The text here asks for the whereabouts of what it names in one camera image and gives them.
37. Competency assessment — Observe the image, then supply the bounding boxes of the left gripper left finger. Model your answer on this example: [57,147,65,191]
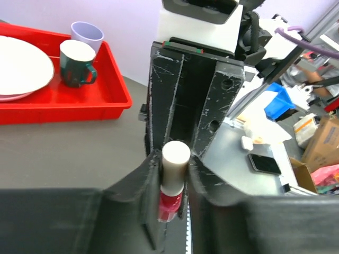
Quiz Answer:
[1,150,161,253]

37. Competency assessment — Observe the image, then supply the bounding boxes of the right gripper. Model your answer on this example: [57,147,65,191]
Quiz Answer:
[139,38,245,158]

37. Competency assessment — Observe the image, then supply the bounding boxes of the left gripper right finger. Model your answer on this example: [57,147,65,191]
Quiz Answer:
[188,156,338,253]

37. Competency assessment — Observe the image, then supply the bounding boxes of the red nail polish bottle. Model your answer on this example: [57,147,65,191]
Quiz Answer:
[158,192,183,223]

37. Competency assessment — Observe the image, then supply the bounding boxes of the black smartphone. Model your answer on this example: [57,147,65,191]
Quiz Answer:
[248,153,281,176]

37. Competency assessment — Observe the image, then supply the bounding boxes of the blue storage bin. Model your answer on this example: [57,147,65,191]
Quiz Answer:
[264,83,296,120]

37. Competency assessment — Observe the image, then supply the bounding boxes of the red plastic tray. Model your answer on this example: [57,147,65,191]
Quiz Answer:
[1,23,132,124]

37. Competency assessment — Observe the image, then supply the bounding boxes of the lavender plastic cup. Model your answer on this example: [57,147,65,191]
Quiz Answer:
[70,21,104,55]

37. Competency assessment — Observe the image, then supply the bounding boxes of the dark green mug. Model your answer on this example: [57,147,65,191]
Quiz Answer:
[59,40,97,88]

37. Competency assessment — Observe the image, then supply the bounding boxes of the cardboard box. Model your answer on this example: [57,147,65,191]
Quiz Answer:
[301,115,339,173]

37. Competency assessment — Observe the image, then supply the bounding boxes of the pink plate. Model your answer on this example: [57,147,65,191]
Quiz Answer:
[0,92,33,103]

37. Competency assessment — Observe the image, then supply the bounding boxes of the white paper plate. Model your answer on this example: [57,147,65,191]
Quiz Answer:
[1,35,55,96]

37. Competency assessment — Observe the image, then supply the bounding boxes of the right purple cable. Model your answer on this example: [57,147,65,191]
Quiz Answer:
[274,25,339,59]

